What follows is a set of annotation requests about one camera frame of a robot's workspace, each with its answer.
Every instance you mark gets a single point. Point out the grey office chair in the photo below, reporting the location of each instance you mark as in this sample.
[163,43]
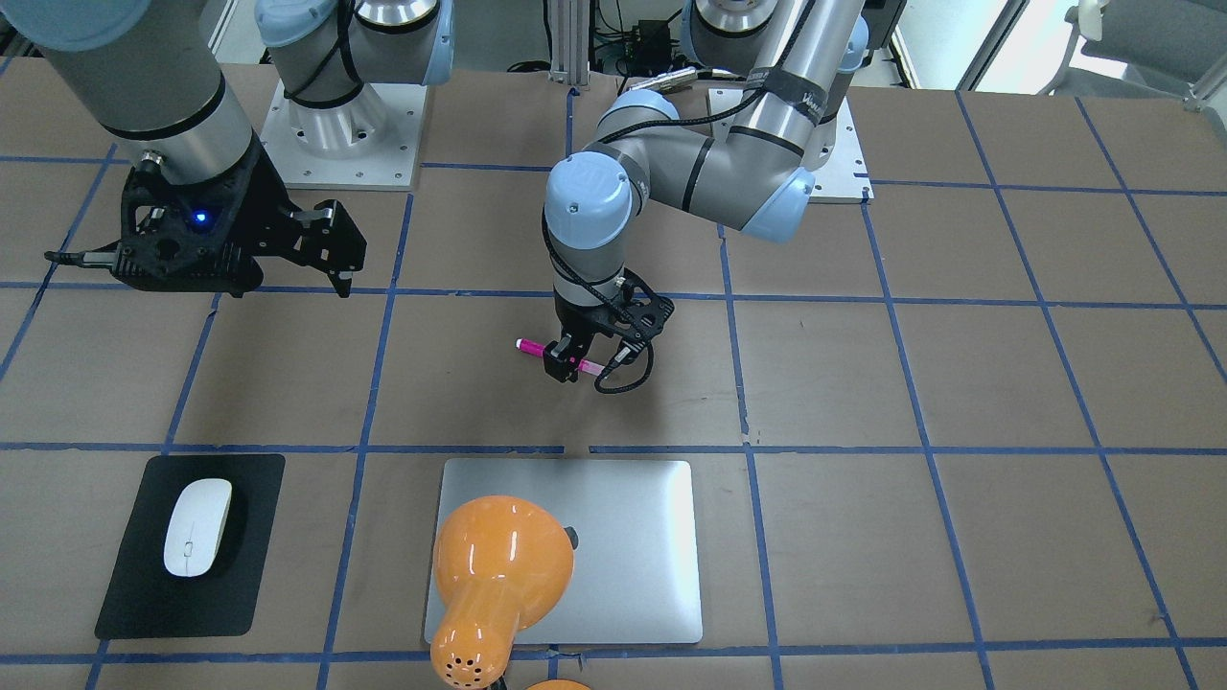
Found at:
[1176,48]

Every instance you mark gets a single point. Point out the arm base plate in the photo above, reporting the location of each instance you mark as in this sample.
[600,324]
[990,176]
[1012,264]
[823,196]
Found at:
[844,153]
[368,144]

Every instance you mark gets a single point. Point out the black mousepad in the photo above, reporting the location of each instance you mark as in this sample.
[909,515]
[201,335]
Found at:
[144,601]

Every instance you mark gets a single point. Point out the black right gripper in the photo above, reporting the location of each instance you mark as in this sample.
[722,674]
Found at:
[266,198]

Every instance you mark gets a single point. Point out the aluminium frame post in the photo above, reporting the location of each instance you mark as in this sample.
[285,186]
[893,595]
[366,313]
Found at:
[569,42]

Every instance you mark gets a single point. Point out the pink highlighter pen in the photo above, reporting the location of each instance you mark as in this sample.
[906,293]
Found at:
[556,362]

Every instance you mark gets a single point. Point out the grey closed laptop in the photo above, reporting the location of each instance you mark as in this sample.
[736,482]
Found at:
[636,579]

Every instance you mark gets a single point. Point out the white computer mouse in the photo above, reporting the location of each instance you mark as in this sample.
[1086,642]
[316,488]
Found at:
[196,527]

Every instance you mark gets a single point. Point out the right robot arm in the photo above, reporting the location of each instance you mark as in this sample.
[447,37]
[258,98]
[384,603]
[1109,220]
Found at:
[144,72]

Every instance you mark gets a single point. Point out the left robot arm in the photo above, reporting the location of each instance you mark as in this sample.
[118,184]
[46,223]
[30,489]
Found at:
[796,60]

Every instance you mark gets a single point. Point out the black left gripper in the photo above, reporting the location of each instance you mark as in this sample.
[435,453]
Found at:
[582,321]

